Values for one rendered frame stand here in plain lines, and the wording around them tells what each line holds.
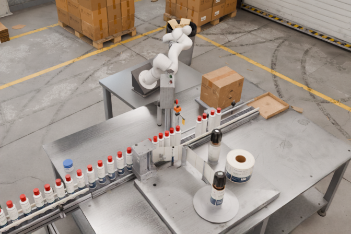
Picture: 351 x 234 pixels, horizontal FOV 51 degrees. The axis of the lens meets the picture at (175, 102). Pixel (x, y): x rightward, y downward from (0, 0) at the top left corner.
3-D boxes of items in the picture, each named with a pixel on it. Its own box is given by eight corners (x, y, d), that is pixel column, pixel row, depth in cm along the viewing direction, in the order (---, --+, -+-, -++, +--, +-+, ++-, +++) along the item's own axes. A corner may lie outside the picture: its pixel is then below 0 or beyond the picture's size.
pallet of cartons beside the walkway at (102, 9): (137, 35, 636) (136, -16, 583) (97, 50, 588) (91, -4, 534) (96, 13, 703) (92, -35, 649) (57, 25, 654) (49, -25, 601)
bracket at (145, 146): (139, 156, 245) (139, 155, 244) (131, 147, 252) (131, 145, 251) (156, 148, 252) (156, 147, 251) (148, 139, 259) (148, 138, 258)
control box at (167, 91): (160, 108, 263) (160, 86, 251) (160, 94, 276) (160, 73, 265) (174, 108, 263) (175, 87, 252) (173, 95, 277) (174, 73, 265)
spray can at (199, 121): (197, 139, 298) (199, 119, 286) (193, 135, 302) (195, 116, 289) (202, 136, 301) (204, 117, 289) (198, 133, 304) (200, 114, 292)
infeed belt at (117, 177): (91, 196, 254) (90, 192, 251) (86, 188, 259) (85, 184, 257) (258, 114, 334) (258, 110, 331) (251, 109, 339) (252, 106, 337)
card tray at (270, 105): (266, 119, 330) (267, 116, 327) (246, 104, 346) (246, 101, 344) (288, 108, 344) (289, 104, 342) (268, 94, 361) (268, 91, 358)
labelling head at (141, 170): (140, 182, 260) (139, 156, 244) (131, 171, 268) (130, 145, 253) (156, 173, 267) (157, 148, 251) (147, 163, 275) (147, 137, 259)
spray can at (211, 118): (210, 132, 305) (212, 113, 293) (206, 129, 308) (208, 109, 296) (214, 130, 308) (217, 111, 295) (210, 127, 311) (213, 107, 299)
